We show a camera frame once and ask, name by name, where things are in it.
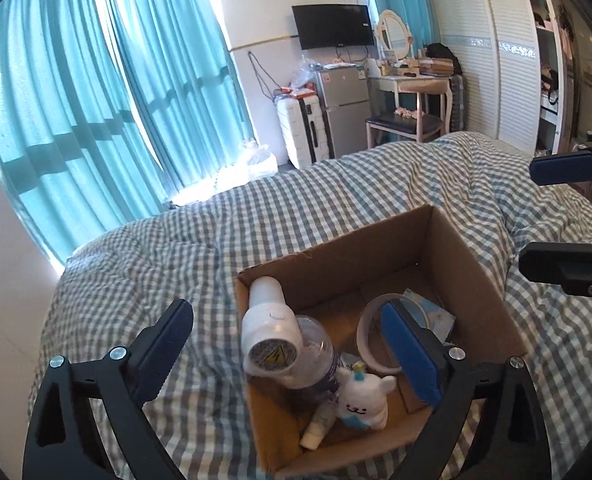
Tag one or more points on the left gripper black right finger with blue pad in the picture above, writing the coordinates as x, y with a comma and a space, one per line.
510, 440

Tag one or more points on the black wall television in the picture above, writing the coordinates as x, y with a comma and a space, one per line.
333, 26

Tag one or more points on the white hair dryer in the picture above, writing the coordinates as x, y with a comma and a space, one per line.
270, 338

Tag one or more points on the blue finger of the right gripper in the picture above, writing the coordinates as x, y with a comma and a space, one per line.
562, 168

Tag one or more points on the left teal curtain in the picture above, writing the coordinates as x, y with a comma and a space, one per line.
72, 157

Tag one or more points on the white suitcase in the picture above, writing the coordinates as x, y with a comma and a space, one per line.
303, 129

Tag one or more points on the white plush toy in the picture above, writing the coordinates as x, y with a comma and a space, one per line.
362, 397

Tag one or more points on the silver mini fridge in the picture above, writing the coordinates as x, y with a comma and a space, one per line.
344, 95

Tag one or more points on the blue tissue pack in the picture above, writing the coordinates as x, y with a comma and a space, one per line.
429, 315

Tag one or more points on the small white cream tube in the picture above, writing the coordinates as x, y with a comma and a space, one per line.
321, 423

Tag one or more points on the white louvred wardrobe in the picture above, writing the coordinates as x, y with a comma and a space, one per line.
514, 70

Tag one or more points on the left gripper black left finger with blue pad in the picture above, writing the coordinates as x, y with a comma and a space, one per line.
64, 440

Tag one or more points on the black tape roll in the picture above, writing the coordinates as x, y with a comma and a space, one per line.
369, 338

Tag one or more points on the middle teal curtain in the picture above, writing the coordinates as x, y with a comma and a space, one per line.
184, 84

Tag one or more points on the oval vanity mirror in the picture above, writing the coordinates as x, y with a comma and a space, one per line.
393, 36

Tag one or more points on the white dressing table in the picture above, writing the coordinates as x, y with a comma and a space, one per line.
419, 86

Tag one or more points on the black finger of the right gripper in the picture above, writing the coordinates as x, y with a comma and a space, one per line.
567, 265

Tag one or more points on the clear plastic water bottle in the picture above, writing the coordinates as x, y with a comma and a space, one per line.
313, 376

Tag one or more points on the brown cardboard box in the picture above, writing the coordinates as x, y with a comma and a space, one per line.
333, 282

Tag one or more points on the grey checked bed quilt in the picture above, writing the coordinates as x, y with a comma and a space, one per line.
121, 282

